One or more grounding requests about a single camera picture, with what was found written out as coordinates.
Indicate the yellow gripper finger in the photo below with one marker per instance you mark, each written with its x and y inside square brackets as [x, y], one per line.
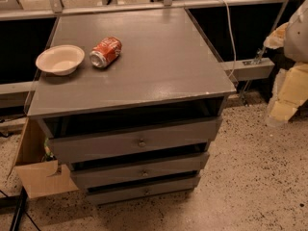
[289, 92]
[276, 38]

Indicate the grey bottom drawer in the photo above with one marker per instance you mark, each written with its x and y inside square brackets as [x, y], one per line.
[176, 184]

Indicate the grey drawer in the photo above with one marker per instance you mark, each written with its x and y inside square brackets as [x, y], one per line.
[176, 184]
[98, 146]
[97, 177]

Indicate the grey top drawer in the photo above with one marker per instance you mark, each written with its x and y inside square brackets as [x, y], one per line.
[98, 146]

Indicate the grey drawer cabinet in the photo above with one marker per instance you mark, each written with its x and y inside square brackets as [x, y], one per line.
[164, 74]

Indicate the grey middle drawer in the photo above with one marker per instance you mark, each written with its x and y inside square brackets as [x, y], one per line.
[97, 177]

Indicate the red soda can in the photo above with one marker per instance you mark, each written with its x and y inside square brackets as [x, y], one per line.
[105, 52]

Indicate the brown cardboard box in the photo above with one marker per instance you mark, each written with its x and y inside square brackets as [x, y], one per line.
[39, 170]

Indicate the black stand leg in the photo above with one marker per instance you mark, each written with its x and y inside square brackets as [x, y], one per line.
[19, 210]

